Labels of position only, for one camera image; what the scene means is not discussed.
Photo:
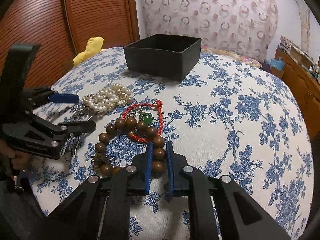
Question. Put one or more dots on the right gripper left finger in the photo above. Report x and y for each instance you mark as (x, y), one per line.
(132, 180)

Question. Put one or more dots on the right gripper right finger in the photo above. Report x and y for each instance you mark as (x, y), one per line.
(188, 181)

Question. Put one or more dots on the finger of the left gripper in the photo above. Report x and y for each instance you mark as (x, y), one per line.
(37, 97)
(77, 128)

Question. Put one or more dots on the silver hair comb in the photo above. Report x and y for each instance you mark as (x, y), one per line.
(78, 119)

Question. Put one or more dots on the black open jewelry box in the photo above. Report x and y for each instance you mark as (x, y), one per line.
(168, 56)

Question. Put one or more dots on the person's left hand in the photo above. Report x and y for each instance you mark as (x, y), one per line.
(19, 160)

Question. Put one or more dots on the blue floral white cloth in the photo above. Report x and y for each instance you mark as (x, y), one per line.
(226, 117)

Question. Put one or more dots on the yellow plush toy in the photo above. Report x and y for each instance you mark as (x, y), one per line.
(93, 47)

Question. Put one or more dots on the wooden louvered wardrobe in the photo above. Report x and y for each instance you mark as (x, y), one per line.
(62, 29)

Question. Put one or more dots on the floral bed quilt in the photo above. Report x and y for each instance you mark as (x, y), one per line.
(244, 59)

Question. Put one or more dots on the blue tissue paper bag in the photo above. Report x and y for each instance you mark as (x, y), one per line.
(276, 63)

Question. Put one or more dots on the wooden dresser cabinet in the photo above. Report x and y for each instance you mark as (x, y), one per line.
(305, 89)

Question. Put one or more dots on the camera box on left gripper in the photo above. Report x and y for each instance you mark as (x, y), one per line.
(17, 64)

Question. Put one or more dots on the ring patterned sheer curtain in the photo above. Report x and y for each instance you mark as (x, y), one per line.
(245, 27)

